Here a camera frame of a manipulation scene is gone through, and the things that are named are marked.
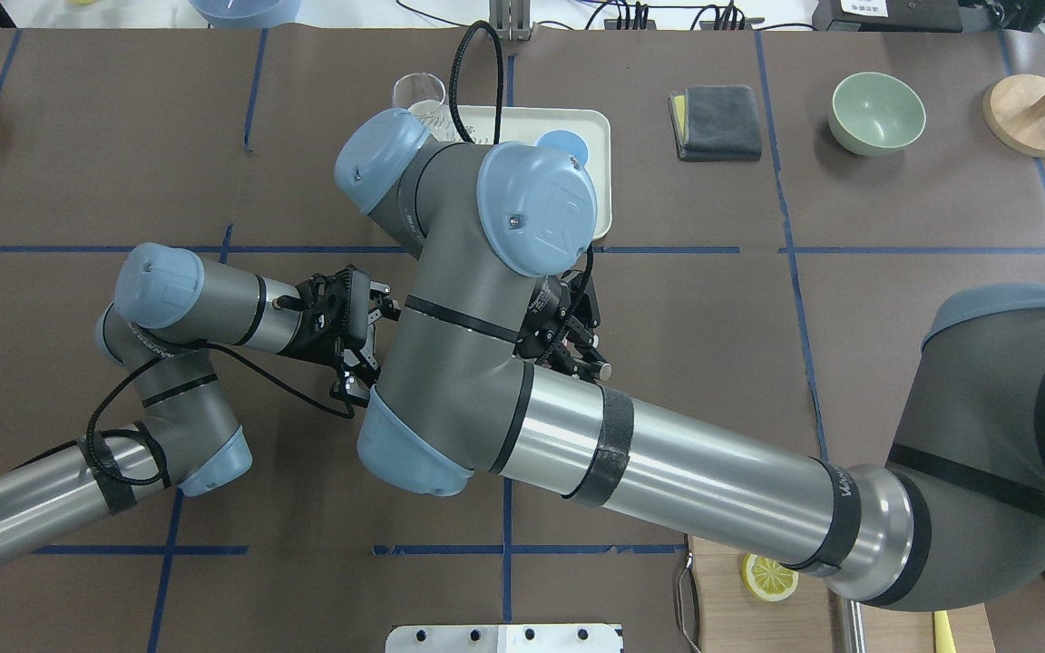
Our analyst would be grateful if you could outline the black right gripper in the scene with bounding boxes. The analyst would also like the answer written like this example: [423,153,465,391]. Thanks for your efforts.
[515,248,612,382]

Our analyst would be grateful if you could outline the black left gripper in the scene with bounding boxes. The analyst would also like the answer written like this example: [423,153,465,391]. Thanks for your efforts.
[291,266,401,406]

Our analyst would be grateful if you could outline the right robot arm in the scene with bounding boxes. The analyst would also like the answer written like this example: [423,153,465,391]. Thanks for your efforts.
[333,108,1045,612]

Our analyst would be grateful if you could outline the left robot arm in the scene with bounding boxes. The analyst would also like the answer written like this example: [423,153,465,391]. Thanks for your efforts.
[0,243,401,566]

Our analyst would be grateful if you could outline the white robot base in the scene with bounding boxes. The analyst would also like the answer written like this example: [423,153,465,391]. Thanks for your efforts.
[385,621,625,652]

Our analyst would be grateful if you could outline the wooden cup stand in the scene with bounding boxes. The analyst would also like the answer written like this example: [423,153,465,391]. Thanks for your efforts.
[982,74,1045,160]

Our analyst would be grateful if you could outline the cream serving tray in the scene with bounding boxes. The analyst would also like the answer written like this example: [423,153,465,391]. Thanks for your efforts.
[459,106,612,240]

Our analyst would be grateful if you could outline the clear wine glass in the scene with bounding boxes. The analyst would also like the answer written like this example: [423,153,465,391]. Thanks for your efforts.
[391,72,455,141]

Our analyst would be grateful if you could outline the grey yellow cloth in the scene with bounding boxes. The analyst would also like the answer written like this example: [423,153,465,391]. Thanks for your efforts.
[670,85,763,161]

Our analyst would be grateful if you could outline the lemon half slice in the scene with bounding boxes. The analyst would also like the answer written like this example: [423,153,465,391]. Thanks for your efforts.
[739,553,800,602]

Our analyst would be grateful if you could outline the wooden cutting board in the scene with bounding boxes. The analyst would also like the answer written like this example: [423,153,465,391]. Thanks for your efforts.
[675,535,997,653]

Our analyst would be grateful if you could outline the blue bowl off table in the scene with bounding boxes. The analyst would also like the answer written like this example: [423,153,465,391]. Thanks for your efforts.
[188,0,303,29]

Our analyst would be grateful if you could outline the green bowl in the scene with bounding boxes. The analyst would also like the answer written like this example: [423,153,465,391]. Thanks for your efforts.
[828,72,926,157]

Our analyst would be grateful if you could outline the steel muddler black cap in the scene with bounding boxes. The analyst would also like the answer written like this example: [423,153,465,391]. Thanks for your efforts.
[836,596,867,653]

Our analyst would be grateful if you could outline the yellow plastic knife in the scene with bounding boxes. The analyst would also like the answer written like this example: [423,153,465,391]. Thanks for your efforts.
[932,610,955,653]

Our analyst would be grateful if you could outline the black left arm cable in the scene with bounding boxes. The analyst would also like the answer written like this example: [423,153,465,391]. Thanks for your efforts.
[85,340,356,489]

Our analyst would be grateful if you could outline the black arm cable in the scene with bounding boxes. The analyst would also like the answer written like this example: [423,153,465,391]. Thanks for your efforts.
[448,20,505,146]
[85,340,356,489]

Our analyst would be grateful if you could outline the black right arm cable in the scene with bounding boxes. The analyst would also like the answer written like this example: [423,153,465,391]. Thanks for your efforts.
[448,20,505,146]

